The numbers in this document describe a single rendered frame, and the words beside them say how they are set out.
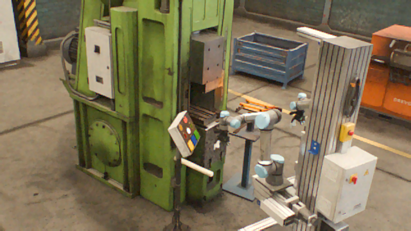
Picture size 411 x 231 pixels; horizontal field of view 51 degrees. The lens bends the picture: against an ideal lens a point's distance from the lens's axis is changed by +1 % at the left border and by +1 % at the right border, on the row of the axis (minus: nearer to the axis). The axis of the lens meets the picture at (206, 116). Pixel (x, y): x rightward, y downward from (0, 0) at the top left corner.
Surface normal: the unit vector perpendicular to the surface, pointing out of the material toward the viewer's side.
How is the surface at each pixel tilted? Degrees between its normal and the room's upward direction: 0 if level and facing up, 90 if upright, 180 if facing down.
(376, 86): 90
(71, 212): 0
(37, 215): 0
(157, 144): 90
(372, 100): 90
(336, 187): 90
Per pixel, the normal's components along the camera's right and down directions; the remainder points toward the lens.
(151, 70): -0.61, 0.30
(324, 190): -0.83, 0.20
